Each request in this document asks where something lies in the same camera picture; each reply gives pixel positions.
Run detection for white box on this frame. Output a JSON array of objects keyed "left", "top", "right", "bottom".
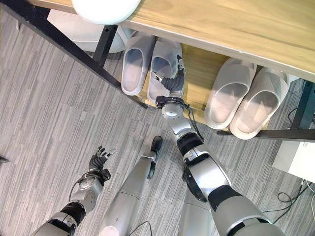
[{"left": 271, "top": 140, "right": 315, "bottom": 184}]

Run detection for wooden shoe rack black frame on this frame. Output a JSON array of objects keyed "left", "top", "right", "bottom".
[{"left": 0, "top": 0, "right": 315, "bottom": 143}]

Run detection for white cable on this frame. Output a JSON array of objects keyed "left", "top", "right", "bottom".
[{"left": 299, "top": 178, "right": 315, "bottom": 198}]

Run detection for robot right leg silver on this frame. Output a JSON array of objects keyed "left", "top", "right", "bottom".
[{"left": 177, "top": 189, "right": 214, "bottom": 236}]

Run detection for black cable behind rack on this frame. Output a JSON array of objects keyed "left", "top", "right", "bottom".
[{"left": 287, "top": 105, "right": 315, "bottom": 129}]

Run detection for thin black floor cable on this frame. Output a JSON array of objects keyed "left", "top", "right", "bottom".
[{"left": 128, "top": 220, "right": 155, "bottom": 236}]

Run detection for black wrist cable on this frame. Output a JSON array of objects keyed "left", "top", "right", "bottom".
[
  {"left": 183, "top": 104, "right": 205, "bottom": 141},
  {"left": 68, "top": 172, "right": 87, "bottom": 200}
]

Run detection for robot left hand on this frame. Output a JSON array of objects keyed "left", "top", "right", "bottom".
[{"left": 89, "top": 145, "right": 117, "bottom": 171}]

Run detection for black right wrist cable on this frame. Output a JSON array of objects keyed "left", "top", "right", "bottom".
[{"left": 183, "top": 104, "right": 205, "bottom": 141}]

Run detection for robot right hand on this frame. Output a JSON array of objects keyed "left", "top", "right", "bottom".
[{"left": 151, "top": 55, "right": 186, "bottom": 98}]

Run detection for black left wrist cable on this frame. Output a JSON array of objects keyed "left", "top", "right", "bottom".
[{"left": 68, "top": 172, "right": 87, "bottom": 200}]

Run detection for beige slipper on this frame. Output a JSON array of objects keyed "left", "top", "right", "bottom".
[
  {"left": 204, "top": 57, "right": 258, "bottom": 130},
  {"left": 229, "top": 67, "right": 290, "bottom": 141}
]

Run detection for robot left leg silver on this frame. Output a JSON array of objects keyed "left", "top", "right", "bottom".
[{"left": 99, "top": 136, "right": 164, "bottom": 236}]

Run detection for white round dome object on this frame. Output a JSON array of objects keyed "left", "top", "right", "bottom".
[{"left": 71, "top": 0, "right": 143, "bottom": 26}]

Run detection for robot leg silver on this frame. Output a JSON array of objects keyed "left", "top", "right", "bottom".
[
  {"left": 99, "top": 136, "right": 164, "bottom": 236},
  {"left": 177, "top": 189, "right": 214, "bottom": 236}
]

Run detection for white round bin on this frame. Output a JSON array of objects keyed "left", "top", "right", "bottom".
[{"left": 46, "top": 9, "right": 129, "bottom": 54}]

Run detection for pale lavender slipper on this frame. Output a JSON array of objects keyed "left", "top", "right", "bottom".
[
  {"left": 121, "top": 34, "right": 156, "bottom": 96},
  {"left": 147, "top": 36, "right": 184, "bottom": 101}
]

